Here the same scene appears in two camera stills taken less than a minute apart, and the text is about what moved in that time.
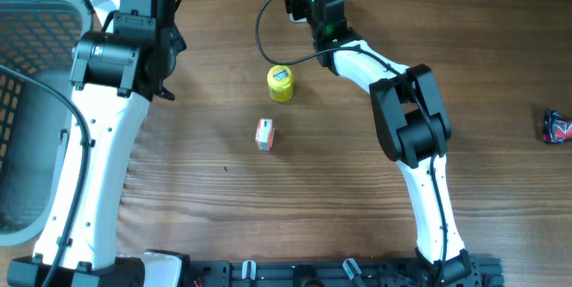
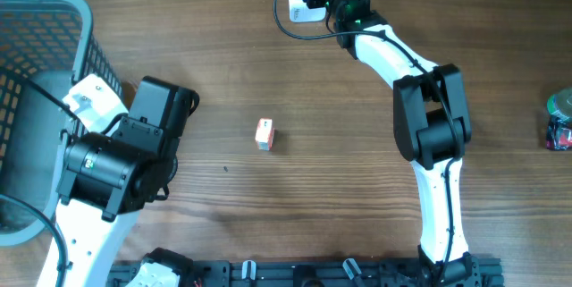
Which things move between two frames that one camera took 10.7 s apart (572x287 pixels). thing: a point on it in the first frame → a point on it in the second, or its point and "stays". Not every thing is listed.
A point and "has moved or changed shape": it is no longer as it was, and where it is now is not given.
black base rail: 458,271 stays
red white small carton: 264,133 stays
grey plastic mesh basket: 37,34 stays
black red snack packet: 557,129 has moved or changed shape
